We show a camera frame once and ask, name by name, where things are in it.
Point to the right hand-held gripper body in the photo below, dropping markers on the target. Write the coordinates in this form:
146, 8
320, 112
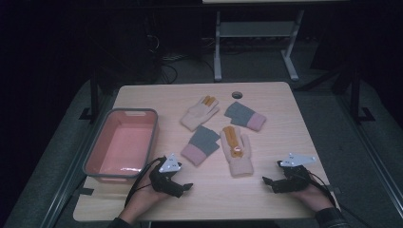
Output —
293, 180

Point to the person's left hand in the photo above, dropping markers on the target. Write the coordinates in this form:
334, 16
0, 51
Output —
142, 198

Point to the grey glove pink cuff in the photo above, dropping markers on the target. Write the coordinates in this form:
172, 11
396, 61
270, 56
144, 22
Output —
240, 114
202, 142

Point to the black tape strip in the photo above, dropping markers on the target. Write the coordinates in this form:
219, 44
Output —
86, 191

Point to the pink basin grey rim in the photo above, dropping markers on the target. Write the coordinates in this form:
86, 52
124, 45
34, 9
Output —
123, 142

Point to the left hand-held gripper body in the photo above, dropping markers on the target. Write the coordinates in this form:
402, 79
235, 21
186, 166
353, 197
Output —
163, 179

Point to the person's right hand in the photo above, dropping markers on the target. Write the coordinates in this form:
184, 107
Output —
312, 196

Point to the grey metal table frame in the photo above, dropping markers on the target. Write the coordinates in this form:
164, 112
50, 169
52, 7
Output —
253, 29

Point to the black metal stand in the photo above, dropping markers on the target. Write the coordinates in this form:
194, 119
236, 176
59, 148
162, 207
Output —
356, 95
94, 95

